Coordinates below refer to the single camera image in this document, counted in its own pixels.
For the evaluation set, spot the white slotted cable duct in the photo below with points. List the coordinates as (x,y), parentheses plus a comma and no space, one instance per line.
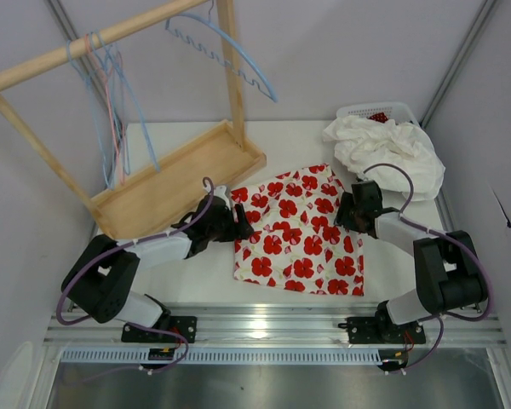
(145,356)

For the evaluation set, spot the red dotted garment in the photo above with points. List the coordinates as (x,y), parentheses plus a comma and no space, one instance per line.
(379,117)

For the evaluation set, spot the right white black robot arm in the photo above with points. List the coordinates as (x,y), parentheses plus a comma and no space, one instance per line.
(448,274)

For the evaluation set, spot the aluminium mounting rail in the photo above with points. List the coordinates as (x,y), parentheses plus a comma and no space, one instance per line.
(270,325)

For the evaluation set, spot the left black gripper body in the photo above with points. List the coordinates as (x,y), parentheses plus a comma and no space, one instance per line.
(232,222)

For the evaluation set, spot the red poppy print skirt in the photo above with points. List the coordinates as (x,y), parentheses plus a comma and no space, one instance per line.
(296,245)

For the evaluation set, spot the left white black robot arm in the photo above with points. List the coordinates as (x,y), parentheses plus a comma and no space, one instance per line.
(100,281)

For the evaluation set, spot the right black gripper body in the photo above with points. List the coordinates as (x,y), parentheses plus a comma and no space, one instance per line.
(349,214)

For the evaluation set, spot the white laundry basket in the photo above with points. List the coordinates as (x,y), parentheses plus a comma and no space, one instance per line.
(398,111)

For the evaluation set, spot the wooden clothes rack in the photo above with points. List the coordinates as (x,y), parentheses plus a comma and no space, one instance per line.
(151,200)

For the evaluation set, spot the white crumpled cloth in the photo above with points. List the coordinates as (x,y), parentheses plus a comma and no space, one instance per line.
(366,148)

